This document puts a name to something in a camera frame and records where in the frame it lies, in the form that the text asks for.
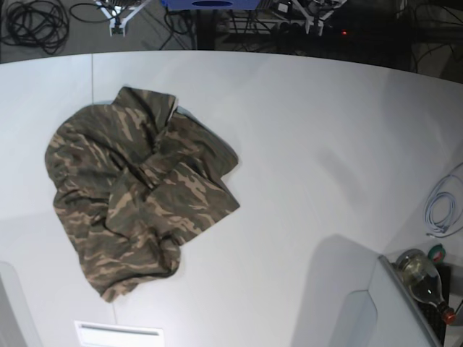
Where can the camouflage t-shirt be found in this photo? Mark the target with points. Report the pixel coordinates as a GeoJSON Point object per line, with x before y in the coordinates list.
{"type": "Point", "coordinates": [136, 179]}

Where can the green tape roll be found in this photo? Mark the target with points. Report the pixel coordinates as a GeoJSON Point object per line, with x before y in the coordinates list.
{"type": "Point", "coordinates": [437, 254]}

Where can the white label plate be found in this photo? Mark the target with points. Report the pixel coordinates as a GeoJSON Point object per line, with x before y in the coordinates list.
{"type": "Point", "coordinates": [95, 334]}

